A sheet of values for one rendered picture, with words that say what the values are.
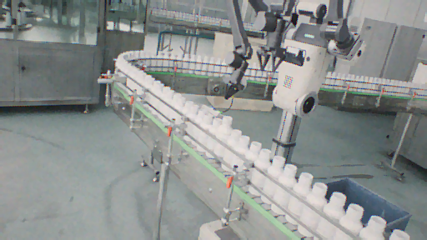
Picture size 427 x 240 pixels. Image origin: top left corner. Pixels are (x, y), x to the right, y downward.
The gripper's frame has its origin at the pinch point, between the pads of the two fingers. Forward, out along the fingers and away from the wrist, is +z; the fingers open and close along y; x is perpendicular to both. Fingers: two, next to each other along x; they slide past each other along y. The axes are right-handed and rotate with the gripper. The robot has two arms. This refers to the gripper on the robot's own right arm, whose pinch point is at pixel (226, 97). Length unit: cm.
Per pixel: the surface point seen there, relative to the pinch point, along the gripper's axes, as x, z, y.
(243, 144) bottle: -18.3, 12.0, 40.7
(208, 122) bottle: -17.3, 12.2, 16.8
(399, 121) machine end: 374, -71, -80
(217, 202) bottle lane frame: -12, 38, 37
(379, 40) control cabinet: 510, -229, -247
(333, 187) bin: 38, 15, 50
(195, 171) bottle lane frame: -14.0, 33.5, 18.9
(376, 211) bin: 48, 16, 68
